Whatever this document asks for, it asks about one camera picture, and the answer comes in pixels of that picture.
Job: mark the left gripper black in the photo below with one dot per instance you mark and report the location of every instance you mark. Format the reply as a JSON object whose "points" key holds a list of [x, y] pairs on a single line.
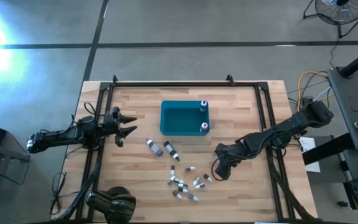
{"points": [[110, 124]]}

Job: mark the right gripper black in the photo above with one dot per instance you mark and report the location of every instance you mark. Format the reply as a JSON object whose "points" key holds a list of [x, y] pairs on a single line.
{"points": [[227, 155]]}

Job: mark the large purple tip bottle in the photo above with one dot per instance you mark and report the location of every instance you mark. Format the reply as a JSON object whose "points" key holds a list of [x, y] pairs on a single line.
{"points": [[155, 148]]}

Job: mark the small dark red dropper bottle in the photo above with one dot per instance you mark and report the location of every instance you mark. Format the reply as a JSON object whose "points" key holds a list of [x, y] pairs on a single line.
{"points": [[190, 168]]}

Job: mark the small grey dropper bottle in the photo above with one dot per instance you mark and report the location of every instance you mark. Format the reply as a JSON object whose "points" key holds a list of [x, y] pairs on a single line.
{"points": [[196, 181]]}

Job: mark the small maroon label dropper bottle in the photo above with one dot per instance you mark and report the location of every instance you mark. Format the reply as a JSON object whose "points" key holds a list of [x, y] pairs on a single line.
{"points": [[199, 186]]}

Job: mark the large black tip bottle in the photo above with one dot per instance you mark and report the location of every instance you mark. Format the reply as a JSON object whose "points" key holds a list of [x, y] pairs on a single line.
{"points": [[170, 149]]}

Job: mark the small white label dropper bottle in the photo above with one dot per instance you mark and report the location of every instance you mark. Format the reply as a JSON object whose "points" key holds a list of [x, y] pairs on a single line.
{"points": [[182, 185]]}

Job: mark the small blue label dropper bottle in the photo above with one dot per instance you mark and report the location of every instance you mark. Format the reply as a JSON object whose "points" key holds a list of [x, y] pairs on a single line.
{"points": [[193, 197]]}

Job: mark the large blue tip bottle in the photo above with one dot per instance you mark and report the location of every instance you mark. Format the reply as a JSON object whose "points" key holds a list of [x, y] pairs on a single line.
{"points": [[203, 107]]}

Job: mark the small black dropper bottle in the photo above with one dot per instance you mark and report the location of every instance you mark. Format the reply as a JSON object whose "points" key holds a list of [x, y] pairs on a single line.
{"points": [[179, 180]]}

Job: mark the small green label dropper bottle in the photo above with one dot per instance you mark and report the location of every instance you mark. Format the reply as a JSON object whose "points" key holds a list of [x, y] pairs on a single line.
{"points": [[183, 189]]}

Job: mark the small grey cap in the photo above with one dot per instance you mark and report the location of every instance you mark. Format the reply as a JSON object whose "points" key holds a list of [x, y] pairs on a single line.
{"points": [[172, 170]]}

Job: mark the small dark green dropper bottle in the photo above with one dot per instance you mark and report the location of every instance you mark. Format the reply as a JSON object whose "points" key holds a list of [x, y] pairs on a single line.
{"points": [[171, 180]]}

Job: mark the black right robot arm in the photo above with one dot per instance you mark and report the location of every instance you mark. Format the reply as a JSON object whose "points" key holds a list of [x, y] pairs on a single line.
{"points": [[291, 123]]}

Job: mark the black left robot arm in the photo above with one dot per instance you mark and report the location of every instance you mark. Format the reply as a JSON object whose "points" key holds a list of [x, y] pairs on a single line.
{"points": [[57, 138]]}

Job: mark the large pink tip bottle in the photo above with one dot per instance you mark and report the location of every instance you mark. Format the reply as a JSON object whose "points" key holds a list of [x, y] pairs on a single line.
{"points": [[204, 127]]}

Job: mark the teal plastic bin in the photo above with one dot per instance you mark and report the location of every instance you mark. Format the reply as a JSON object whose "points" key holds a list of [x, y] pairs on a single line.
{"points": [[182, 118]]}

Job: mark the black glossy rounded device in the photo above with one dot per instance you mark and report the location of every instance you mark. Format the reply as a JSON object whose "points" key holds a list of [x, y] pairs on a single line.
{"points": [[113, 205]]}

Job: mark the white paper sheet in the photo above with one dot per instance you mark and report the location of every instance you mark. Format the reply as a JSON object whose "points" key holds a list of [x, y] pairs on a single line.
{"points": [[309, 146]]}

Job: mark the black desk leg bar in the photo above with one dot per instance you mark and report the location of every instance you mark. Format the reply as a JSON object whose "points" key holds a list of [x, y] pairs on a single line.
{"points": [[328, 149]]}

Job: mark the grey side desk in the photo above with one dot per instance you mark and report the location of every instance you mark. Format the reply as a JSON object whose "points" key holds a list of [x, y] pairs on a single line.
{"points": [[350, 102]]}

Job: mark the black floor fan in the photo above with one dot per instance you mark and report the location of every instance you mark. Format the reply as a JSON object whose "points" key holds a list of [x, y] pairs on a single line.
{"points": [[342, 12]]}

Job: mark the black metal table frame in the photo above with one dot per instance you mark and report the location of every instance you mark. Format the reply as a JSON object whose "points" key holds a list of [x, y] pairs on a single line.
{"points": [[182, 84]]}

